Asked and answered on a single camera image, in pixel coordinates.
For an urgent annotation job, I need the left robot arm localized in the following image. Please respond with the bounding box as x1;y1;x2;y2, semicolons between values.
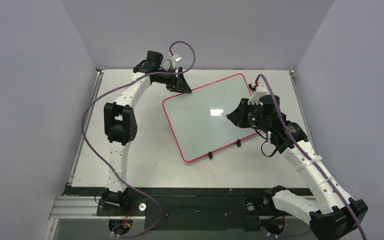
100;50;192;215

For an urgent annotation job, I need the pink framed whiteboard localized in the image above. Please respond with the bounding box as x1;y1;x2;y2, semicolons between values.
162;73;256;163

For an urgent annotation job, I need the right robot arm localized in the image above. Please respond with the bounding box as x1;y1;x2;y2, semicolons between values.
226;95;368;240

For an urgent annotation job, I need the aluminium frame rail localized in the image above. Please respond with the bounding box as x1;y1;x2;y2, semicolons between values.
49;196;99;219

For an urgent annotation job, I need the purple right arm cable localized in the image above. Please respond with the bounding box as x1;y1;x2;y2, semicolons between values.
254;73;368;240

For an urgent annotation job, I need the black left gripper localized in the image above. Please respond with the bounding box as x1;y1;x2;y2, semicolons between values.
154;67;192;94

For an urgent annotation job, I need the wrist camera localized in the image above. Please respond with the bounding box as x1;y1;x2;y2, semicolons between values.
247;79;270;106
169;53;182;69

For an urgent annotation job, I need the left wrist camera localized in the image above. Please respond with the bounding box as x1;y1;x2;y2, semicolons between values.
169;53;182;69

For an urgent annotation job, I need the black clip far along edge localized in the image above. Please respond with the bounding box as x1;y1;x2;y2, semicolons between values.
235;139;242;148

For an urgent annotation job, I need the black table front rail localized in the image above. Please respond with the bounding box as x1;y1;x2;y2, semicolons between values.
63;185;288;231

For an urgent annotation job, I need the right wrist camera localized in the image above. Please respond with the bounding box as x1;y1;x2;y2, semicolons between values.
247;79;270;106

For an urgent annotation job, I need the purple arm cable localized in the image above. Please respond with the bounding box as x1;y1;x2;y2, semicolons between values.
254;73;368;240
80;41;197;239

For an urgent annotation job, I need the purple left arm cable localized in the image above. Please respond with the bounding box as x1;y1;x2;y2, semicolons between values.
80;41;197;239

